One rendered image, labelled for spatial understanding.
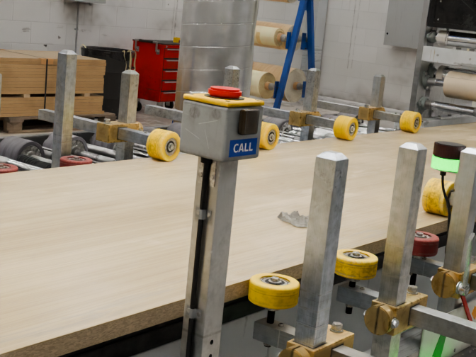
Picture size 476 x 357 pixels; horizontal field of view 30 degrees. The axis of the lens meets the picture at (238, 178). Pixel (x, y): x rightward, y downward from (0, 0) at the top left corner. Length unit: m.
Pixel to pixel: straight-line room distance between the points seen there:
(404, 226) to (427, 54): 2.86
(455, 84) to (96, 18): 6.37
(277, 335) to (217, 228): 0.39
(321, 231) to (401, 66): 10.74
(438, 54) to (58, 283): 3.17
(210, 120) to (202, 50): 4.49
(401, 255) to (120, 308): 0.50
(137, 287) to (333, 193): 0.33
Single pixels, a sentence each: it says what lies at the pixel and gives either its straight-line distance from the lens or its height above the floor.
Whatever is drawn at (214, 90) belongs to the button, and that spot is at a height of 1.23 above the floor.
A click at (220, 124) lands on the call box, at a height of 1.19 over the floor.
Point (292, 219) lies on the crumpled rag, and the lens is 1.81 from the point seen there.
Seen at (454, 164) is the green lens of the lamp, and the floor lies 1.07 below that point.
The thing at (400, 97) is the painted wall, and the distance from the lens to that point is 12.00.
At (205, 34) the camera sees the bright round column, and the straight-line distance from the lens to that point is 5.50.
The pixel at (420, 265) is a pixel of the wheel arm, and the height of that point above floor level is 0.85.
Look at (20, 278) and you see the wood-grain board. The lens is 1.36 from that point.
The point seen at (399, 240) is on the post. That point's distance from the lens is 1.51.
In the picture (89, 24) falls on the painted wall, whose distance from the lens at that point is 10.01.
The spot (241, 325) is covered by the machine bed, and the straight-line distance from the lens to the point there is 1.56.
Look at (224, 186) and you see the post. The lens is 1.06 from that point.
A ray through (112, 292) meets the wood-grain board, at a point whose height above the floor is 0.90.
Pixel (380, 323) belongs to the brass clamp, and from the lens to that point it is 1.52.
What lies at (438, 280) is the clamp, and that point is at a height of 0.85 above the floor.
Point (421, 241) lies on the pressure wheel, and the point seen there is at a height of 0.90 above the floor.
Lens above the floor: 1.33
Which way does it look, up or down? 11 degrees down
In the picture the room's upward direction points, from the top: 6 degrees clockwise
